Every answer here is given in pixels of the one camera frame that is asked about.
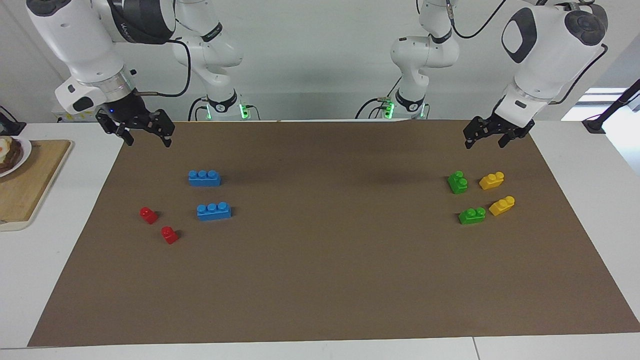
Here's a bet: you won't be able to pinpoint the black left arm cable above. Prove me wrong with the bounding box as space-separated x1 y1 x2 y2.
445 0 609 104

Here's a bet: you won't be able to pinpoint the black right base cables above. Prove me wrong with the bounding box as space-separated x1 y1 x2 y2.
188 96 261 121

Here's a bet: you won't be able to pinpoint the black base cables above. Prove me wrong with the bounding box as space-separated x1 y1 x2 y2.
188 96 261 121
355 74 403 120

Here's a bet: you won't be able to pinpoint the green two-stud block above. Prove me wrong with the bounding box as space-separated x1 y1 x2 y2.
458 207 487 225
448 170 469 195

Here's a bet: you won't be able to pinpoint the brown table mat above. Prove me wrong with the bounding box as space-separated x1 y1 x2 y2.
27 119 640 347

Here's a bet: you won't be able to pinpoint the blue three-stud block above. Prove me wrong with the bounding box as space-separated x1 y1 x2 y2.
188 170 222 187
196 201 232 222

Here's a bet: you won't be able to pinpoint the wooden cutting board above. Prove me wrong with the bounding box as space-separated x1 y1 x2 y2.
0 139 74 232

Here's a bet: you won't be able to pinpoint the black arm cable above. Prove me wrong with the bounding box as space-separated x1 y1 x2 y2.
133 39 192 98
445 0 609 104

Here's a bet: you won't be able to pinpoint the black left base cables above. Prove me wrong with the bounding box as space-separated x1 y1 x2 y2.
355 74 403 120

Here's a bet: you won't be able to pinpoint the white plate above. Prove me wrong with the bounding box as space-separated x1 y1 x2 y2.
0 136 33 178

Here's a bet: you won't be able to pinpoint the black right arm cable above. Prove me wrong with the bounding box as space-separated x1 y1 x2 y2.
133 39 192 98

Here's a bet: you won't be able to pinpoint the yellow two-stud block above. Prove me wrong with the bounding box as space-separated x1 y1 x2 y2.
479 171 505 191
489 195 516 217

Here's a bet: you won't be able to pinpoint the toast food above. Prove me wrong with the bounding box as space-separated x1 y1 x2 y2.
0 137 23 174

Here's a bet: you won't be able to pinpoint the black desk object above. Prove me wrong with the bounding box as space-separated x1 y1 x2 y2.
0 106 27 137

